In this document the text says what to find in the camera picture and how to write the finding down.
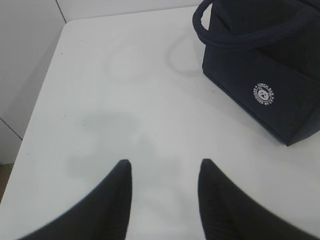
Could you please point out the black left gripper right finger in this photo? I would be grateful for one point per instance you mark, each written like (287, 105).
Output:
(227, 213)

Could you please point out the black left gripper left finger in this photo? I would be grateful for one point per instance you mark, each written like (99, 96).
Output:
(103, 214)

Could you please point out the navy blue lunch bag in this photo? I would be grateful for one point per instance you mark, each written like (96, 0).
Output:
(265, 55)

